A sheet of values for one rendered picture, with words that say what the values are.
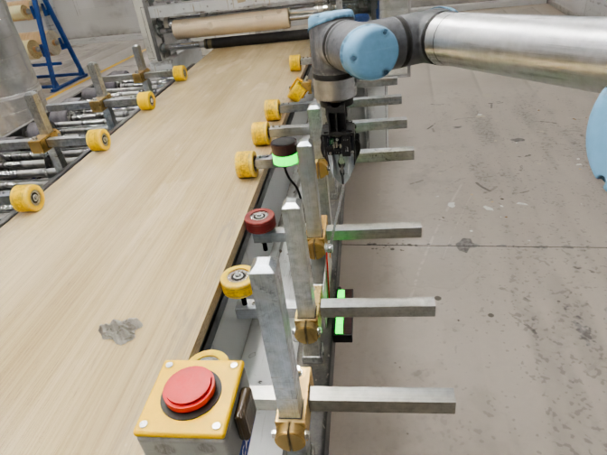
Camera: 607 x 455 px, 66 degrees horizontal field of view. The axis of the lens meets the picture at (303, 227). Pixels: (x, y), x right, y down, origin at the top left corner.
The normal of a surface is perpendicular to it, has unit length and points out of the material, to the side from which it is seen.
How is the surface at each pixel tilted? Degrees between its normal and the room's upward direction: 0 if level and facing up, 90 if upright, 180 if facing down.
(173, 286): 0
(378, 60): 90
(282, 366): 90
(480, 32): 58
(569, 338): 0
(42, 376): 0
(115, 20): 90
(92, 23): 90
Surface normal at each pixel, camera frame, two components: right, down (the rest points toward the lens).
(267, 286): -0.11, 0.54
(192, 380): -0.11, -0.84
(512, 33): -0.85, -0.22
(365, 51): 0.29, 0.48
